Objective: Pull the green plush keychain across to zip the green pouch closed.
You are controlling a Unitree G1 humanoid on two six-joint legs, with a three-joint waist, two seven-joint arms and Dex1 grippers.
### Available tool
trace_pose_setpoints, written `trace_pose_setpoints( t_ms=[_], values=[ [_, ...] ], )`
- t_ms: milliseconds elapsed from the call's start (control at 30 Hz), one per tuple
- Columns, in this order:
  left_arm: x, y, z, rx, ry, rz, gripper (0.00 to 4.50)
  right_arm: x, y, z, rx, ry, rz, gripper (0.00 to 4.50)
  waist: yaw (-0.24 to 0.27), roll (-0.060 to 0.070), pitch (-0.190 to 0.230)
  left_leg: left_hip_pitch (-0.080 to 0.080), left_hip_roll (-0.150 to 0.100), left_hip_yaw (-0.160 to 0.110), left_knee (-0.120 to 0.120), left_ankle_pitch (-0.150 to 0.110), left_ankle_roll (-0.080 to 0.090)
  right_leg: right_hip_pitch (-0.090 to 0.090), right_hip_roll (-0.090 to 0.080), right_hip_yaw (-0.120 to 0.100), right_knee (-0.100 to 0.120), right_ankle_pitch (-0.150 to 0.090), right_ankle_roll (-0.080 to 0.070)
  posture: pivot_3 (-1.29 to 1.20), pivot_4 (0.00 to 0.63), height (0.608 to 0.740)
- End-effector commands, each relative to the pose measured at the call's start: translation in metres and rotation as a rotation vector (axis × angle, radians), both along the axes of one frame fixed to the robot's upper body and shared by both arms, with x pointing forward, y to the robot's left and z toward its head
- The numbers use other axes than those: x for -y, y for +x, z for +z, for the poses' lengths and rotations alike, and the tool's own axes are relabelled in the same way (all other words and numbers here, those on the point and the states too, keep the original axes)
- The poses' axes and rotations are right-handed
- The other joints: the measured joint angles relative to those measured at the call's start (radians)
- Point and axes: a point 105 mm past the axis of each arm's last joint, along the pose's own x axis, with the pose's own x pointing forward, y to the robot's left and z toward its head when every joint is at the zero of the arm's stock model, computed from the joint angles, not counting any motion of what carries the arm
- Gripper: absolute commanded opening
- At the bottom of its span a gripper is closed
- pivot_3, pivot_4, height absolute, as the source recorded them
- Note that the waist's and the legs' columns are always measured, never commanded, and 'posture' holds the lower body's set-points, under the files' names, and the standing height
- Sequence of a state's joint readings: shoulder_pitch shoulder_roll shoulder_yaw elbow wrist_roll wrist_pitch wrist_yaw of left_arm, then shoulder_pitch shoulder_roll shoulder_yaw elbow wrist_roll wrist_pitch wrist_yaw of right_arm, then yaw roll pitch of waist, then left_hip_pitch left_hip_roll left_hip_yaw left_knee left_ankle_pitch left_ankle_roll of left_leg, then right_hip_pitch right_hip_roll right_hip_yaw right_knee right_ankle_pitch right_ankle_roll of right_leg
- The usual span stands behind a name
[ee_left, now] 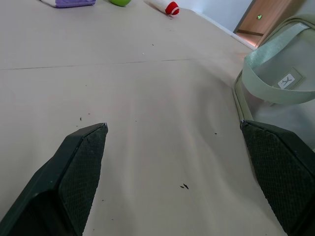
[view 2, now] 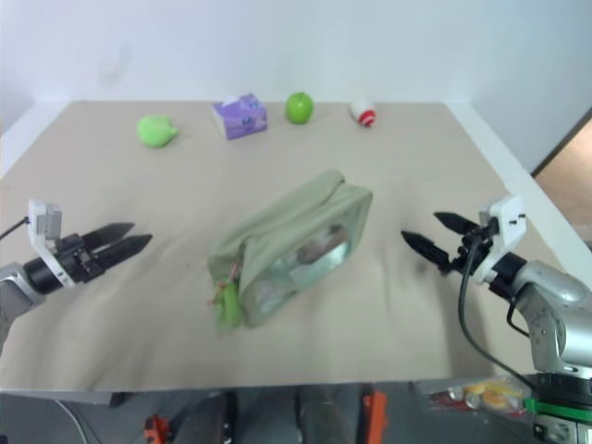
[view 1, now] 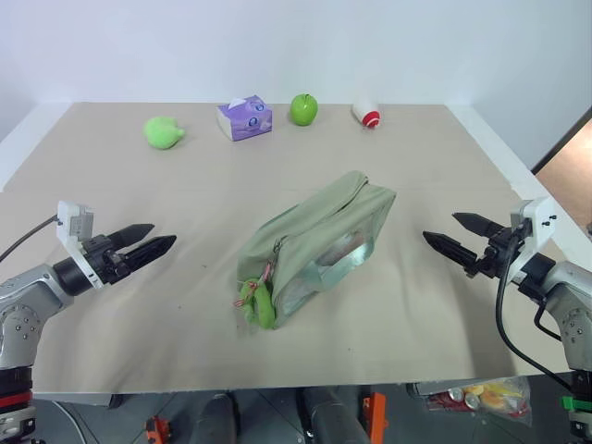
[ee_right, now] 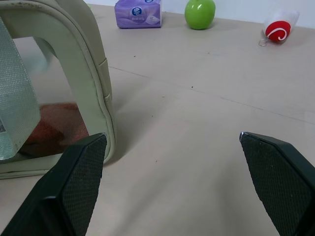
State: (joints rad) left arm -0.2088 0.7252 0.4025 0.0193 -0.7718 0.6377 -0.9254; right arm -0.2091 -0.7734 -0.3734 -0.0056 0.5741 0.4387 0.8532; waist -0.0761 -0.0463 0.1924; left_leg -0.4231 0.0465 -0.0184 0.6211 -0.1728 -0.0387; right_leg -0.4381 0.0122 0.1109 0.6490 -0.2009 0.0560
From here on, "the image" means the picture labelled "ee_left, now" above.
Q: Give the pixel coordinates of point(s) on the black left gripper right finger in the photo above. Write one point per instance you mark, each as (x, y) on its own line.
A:
(283, 172)

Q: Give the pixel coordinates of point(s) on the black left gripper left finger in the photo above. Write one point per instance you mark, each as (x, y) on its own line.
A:
(71, 182)

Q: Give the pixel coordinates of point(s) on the pale green tote bag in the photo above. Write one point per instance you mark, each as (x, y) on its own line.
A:
(283, 73)

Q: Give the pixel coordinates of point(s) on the brown wooden door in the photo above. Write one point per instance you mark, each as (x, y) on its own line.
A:
(264, 19)

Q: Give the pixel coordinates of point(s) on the purple and white pack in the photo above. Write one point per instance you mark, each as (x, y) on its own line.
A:
(71, 2)

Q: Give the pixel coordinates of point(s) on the green round object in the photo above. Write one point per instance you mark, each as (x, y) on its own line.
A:
(119, 2)

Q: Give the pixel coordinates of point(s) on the white bottle with red cap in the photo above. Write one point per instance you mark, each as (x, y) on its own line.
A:
(166, 7)

